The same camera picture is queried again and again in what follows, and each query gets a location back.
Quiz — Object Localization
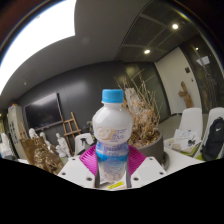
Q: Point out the yellow tag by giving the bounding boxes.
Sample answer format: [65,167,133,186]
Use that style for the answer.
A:
[106,180,125,191]

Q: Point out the black backpack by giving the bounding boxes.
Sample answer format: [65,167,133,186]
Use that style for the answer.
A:
[199,125,224,163]

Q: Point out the black wall screen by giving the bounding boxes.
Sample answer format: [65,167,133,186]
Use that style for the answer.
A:
[23,92,64,132]

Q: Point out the dark spray bottle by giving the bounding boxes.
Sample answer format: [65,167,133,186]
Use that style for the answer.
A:
[79,137,90,151]

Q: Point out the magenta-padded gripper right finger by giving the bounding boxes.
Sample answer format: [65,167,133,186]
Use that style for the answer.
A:
[125,143,168,190]

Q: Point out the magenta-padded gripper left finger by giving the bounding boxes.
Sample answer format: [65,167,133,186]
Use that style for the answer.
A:
[57,143,100,190]

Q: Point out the dark round plant saucer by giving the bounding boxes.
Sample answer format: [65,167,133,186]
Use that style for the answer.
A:
[162,151,171,171]

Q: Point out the grey pot with dried plant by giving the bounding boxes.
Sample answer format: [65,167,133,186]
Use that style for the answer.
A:
[114,69,165,166]

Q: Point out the white plaster figure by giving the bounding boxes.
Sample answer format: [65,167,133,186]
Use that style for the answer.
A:
[39,131,51,148]
[54,132,73,158]

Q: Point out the ceiling light panel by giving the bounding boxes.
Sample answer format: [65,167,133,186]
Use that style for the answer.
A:
[0,0,78,94]

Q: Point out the brown wooden figure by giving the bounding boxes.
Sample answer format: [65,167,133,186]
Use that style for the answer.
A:
[177,80,195,109]

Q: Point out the beige cabinet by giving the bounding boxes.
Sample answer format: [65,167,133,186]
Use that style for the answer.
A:
[6,104,29,160]

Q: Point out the white plaster bust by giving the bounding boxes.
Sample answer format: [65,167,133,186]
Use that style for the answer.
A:
[28,127,39,140]

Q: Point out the white chair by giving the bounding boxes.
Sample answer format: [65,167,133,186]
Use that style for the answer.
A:
[199,106,224,161]
[73,132,96,156]
[178,107,204,141]

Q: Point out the white blue-capped drink bottle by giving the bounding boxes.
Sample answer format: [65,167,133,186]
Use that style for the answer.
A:
[92,88,134,183]

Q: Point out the wooden easel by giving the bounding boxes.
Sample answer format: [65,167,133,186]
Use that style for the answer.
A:
[62,111,83,158]

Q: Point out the round ceiling spotlights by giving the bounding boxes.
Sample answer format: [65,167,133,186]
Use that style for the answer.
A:
[143,22,200,55]

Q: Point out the stack of printed papers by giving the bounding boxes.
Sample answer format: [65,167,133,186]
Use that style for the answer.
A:
[165,129,203,157]

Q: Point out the bronze relief sculpture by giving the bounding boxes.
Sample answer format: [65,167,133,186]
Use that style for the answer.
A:
[19,135,65,176]

